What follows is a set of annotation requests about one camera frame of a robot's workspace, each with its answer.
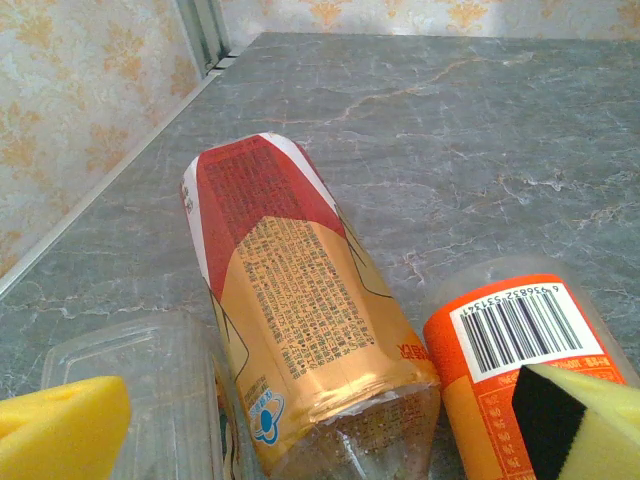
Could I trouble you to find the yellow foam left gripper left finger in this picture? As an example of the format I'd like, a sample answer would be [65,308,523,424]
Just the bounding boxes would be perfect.
[0,375,133,480]

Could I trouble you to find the yellow black-padded left gripper right finger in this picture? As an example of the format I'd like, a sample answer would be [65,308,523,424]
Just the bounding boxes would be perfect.
[512,363,640,480]

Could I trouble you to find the clear bottle green neck band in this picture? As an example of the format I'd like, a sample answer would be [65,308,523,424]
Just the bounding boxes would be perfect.
[40,309,251,480]

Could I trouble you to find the orange label plastic bottle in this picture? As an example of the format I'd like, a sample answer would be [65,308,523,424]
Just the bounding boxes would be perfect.
[422,254,640,480]

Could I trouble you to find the red and gold label bottle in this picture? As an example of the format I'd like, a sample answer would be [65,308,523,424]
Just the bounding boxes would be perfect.
[179,132,442,480]

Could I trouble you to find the aluminium table edge strip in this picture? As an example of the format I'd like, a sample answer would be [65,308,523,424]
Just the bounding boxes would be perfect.
[0,55,241,301]

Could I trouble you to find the metal window frame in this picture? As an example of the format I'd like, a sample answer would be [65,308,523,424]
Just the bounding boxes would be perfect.
[175,0,242,81]

